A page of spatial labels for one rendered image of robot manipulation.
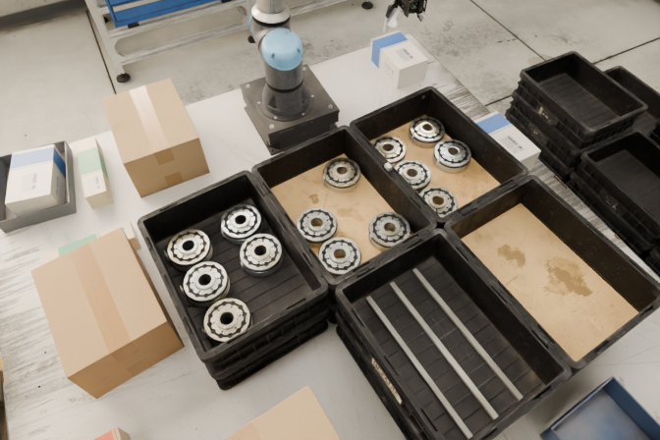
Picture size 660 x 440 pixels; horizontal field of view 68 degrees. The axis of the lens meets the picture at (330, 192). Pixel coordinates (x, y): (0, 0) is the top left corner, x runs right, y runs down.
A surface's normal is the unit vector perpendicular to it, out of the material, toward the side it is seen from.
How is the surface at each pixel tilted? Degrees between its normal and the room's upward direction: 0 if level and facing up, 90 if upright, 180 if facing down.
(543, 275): 0
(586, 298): 0
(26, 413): 0
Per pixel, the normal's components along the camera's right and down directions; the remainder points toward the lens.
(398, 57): 0.00, -0.61
